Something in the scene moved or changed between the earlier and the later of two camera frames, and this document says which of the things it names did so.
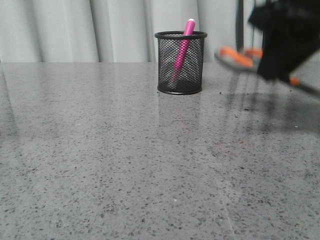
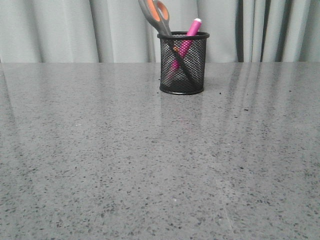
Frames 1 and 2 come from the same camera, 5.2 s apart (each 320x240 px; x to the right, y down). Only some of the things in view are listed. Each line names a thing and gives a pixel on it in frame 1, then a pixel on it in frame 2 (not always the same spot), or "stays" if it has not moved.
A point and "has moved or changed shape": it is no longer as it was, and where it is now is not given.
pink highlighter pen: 182,53 has moved or changed shape
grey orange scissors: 249,59 → 157,14
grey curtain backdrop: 120,31 stays
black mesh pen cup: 180,60 stays
